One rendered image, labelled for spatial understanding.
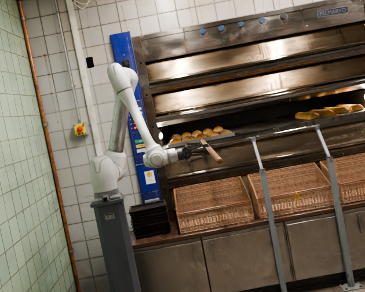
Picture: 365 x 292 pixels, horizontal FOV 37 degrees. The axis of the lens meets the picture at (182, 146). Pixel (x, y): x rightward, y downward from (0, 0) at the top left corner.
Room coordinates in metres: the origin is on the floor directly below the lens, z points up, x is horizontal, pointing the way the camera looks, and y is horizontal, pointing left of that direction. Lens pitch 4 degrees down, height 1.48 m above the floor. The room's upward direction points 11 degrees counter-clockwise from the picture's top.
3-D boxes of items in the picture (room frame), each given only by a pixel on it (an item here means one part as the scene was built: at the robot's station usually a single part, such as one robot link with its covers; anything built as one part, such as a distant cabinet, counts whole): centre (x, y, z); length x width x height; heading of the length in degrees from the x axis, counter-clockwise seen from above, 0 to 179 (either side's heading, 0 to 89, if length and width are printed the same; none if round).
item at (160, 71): (4.41, -0.73, 1.80); 1.79 x 0.11 x 0.19; 89
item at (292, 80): (4.41, -0.73, 1.54); 1.79 x 0.11 x 0.19; 89
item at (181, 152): (3.41, 0.00, 1.20); 0.09 x 0.07 x 0.08; 90
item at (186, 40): (4.44, -0.73, 1.99); 1.80 x 0.08 x 0.21; 89
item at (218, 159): (3.47, -0.16, 1.20); 1.71 x 0.03 x 0.03; 0
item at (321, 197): (4.15, -0.74, 0.72); 0.56 x 0.49 x 0.28; 88
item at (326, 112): (4.85, -1.32, 1.21); 0.61 x 0.48 x 0.06; 179
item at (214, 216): (4.16, -0.14, 0.72); 0.56 x 0.49 x 0.28; 90
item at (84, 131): (4.39, 0.77, 1.46); 0.10 x 0.07 x 0.10; 89
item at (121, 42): (5.36, 0.31, 1.07); 1.93 x 0.16 x 2.15; 179
